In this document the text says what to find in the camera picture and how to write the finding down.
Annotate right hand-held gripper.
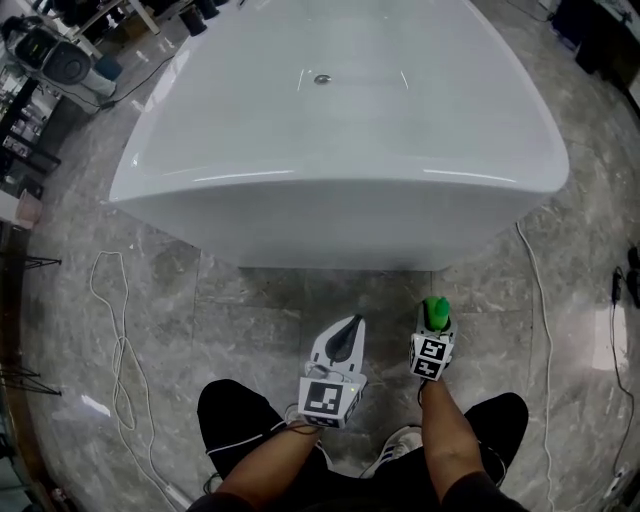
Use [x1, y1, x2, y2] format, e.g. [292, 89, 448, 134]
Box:
[407, 301, 459, 384]

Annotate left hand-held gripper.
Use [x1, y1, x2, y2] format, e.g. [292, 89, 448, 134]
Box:
[297, 314, 369, 431]

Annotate green cleaner bottle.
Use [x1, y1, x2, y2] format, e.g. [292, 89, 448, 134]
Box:
[423, 295, 452, 335]

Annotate person's right forearm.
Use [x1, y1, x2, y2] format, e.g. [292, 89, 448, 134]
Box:
[419, 380, 490, 504]

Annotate person's left forearm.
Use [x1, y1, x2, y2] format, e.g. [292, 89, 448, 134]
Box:
[217, 420, 327, 502]

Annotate person's right white striped shoe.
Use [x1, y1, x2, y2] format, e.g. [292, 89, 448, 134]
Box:
[358, 425, 425, 479]

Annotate person's right leg black trousers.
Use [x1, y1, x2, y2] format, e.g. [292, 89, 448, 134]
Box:
[370, 391, 530, 489]

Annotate person's leg black trousers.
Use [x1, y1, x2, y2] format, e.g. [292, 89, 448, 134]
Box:
[370, 391, 530, 489]
[196, 378, 333, 501]

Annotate person's left leg black trousers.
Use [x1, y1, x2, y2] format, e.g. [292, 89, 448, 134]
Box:
[196, 378, 333, 501]

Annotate person's dark shirt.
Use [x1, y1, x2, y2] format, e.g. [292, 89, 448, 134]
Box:
[187, 469, 529, 512]

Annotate white bathtub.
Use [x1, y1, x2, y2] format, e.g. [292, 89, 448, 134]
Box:
[108, 0, 572, 272]

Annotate white power strip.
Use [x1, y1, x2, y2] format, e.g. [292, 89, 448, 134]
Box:
[603, 465, 632, 500]

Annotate black tripod leg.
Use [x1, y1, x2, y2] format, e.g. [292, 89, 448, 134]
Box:
[0, 367, 64, 398]
[0, 253, 63, 271]

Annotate pink waste bin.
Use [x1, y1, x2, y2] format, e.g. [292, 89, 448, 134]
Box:
[14, 191, 42, 230]

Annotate black cylindrical bin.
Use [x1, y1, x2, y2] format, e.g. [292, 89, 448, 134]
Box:
[179, 5, 209, 37]

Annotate black metal shelf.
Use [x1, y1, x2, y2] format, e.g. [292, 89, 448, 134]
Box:
[0, 77, 63, 177]

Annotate grey round-fronted machine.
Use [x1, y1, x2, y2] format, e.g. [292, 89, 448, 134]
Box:
[1, 15, 94, 84]

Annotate long straight white cable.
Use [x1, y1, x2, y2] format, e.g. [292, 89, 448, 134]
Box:
[514, 221, 557, 512]

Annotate thin white gripper cable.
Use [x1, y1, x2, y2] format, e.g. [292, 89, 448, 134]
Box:
[203, 420, 305, 494]

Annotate thin black floor cable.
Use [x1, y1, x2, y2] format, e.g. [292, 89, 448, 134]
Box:
[607, 266, 637, 471]

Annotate long looped white cable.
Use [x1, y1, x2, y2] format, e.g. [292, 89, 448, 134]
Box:
[89, 249, 187, 504]

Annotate dark floor cable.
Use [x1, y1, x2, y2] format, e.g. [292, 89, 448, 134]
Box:
[101, 52, 177, 109]

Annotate white table frame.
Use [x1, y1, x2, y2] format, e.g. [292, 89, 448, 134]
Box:
[74, 0, 162, 57]

